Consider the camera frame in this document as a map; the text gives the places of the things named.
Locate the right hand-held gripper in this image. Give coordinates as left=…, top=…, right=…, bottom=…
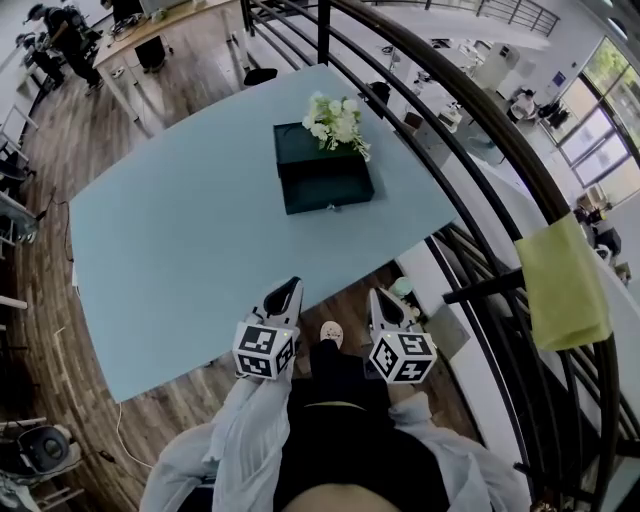
left=366, top=287, right=438, bottom=386

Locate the yellow-green cloth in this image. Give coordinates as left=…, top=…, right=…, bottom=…
left=514, top=212, right=612, bottom=352

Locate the person's light patterned shoe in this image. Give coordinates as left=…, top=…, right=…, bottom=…
left=318, top=321, right=345, bottom=347

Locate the black floor cable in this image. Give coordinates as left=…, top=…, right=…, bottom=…
left=46, top=186, right=75, bottom=262

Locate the large glass window wall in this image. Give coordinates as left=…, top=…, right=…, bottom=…
left=553, top=35, right=640, bottom=204

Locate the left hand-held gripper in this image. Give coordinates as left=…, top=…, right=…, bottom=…
left=232, top=276, right=305, bottom=384

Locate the white flower bouquet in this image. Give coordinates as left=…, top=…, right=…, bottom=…
left=301, top=90, right=373, bottom=162

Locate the pale flat box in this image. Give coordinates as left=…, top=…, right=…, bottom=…
left=424, top=303, right=471, bottom=360

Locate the person's right forearm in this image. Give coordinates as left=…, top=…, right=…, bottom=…
left=387, top=390, right=532, bottom=512

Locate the person's black clothed body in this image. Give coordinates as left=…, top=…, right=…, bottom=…
left=279, top=339, right=451, bottom=512

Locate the white floor cable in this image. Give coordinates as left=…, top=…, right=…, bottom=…
left=115, top=399, right=157, bottom=469

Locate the black box under table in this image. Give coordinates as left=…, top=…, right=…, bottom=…
left=134, top=34, right=167, bottom=72

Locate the white boxy device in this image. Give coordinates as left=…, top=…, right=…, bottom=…
left=138, top=0, right=194, bottom=17

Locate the grey round floor fan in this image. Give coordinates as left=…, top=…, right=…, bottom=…
left=17, top=423, right=82, bottom=474

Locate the wooden table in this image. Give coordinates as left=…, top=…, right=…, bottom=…
left=92, top=0, right=242, bottom=124

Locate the black stool seat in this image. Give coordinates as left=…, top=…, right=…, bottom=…
left=243, top=67, right=279, bottom=88

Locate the black metal railing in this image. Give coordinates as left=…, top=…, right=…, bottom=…
left=477, top=0, right=562, bottom=37

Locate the white standing air conditioner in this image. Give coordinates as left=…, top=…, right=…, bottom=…
left=474, top=42, right=522, bottom=92

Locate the person's left forearm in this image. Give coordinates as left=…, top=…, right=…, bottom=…
left=139, top=372, right=294, bottom=512

